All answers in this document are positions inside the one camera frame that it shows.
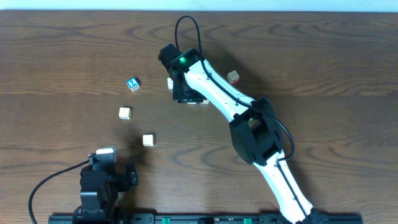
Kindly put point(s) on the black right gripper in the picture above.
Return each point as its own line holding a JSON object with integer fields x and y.
{"x": 189, "y": 97}

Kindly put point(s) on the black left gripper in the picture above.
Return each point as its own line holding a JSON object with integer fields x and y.
{"x": 125, "y": 179}

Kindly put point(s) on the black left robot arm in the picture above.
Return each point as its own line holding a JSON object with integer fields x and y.
{"x": 100, "y": 187}

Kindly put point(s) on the plain face wooden block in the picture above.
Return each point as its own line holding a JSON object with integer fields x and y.
{"x": 170, "y": 83}

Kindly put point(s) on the blue H letter block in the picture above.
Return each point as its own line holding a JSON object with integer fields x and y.
{"x": 148, "y": 140}

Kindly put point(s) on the blue 2 number block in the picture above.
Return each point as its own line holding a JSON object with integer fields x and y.
{"x": 133, "y": 84}

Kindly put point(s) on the red E letter block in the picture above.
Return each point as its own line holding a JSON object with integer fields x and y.
{"x": 233, "y": 77}

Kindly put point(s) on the cow picture wooden block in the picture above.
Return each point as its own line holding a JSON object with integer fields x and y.
{"x": 124, "y": 113}

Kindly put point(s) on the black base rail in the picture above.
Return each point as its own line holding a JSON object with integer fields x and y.
{"x": 267, "y": 218}

